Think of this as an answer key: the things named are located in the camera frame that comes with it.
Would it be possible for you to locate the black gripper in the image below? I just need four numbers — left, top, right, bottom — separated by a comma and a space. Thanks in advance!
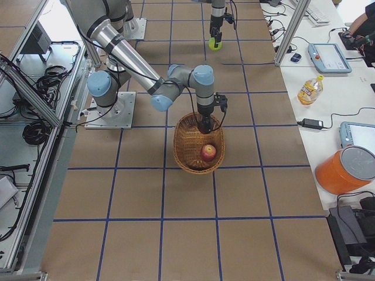
209, 25, 222, 49
196, 112, 213, 133

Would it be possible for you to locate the green apple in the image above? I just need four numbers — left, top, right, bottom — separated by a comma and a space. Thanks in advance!
208, 37, 222, 51

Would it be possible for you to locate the red apple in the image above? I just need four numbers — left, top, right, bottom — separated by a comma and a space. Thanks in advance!
200, 144, 217, 162

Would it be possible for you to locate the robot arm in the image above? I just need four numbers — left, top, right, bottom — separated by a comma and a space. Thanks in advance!
193, 0, 226, 51
66, 1, 215, 133

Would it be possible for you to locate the wicker basket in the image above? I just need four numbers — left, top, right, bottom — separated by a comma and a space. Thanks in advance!
173, 113, 225, 174

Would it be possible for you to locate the black power adapter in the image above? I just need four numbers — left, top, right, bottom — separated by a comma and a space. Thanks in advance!
297, 118, 326, 130

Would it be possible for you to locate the orange juice bottle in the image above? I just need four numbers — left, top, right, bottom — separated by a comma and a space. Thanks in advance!
297, 74, 324, 105

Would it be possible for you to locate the teach pendant tablet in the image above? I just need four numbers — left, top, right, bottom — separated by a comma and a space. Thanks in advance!
308, 43, 352, 74

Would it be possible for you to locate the orange bucket with lid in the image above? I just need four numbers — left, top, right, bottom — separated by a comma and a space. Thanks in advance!
315, 145, 374, 195

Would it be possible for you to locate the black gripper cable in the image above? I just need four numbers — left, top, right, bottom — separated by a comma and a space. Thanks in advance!
187, 86, 229, 132

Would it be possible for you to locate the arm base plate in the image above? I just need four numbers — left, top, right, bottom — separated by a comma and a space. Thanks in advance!
84, 91, 137, 129
123, 18, 147, 40

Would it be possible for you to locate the aluminium frame post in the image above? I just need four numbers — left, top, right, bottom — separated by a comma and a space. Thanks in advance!
274, 0, 310, 66

